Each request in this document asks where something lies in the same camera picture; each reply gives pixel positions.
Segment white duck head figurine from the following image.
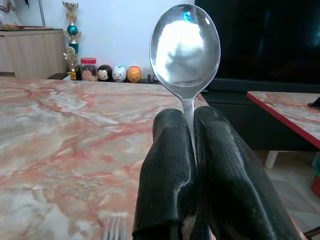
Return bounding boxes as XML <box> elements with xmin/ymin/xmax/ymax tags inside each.
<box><xmin>111</xmin><ymin>65</ymin><xmax>128</xmax><ymax>83</ymax></box>

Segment tall gold teal trophy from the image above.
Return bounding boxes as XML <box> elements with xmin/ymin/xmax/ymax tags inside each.
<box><xmin>62</xmin><ymin>1</ymin><xmax>82</xmax><ymax>55</ymax></box>

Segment orange bear head figurine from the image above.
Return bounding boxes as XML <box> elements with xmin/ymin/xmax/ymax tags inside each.
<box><xmin>126</xmin><ymin>65</ymin><xmax>143</xmax><ymax>83</ymax></box>

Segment red edged marble side table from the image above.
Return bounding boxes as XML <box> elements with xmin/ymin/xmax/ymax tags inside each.
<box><xmin>246</xmin><ymin>91</ymin><xmax>320</xmax><ymax>150</ymax></box>

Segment small gold trophy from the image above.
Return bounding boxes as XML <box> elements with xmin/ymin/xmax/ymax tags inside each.
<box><xmin>62</xmin><ymin>46</ymin><xmax>78</xmax><ymax>80</ymax></box>

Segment silver metal fork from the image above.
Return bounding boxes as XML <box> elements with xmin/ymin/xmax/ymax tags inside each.
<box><xmin>102</xmin><ymin>216</ymin><xmax>127</xmax><ymax>240</ymax></box>

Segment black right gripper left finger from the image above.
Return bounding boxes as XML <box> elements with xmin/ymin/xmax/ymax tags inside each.
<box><xmin>131</xmin><ymin>108</ymin><xmax>201</xmax><ymax>240</ymax></box>

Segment black mouse head figurine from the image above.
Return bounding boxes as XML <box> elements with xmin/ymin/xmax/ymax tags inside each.
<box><xmin>96</xmin><ymin>64</ymin><xmax>114</xmax><ymax>82</ymax></box>

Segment silver metal spoon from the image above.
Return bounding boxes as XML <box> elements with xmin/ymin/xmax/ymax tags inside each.
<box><xmin>149</xmin><ymin>3</ymin><xmax>221</xmax><ymax>163</ymax></box>

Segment red lidded plastic jar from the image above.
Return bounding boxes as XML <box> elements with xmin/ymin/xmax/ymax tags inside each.
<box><xmin>79</xmin><ymin>57</ymin><xmax>98</xmax><ymax>82</ymax></box>

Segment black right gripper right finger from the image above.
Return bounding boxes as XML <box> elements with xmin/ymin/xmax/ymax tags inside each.
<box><xmin>193</xmin><ymin>105</ymin><xmax>302</xmax><ymax>240</ymax></box>

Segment black television console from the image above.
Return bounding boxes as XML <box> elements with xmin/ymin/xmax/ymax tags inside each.
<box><xmin>201</xmin><ymin>89</ymin><xmax>320</xmax><ymax>152</ymax></box>

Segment light wood sideboard cabinet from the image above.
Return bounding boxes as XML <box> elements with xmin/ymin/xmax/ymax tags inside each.
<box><xmin>0</xmin><ymin>28</ymin><xmax>68</xmax><ymax>79</ymax></box>

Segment black flat screen television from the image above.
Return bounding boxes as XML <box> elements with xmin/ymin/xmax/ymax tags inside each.
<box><xmin>194</xmin><ymin>0</ymin><xmax>320</xmax><ymax>91</ymax></box>

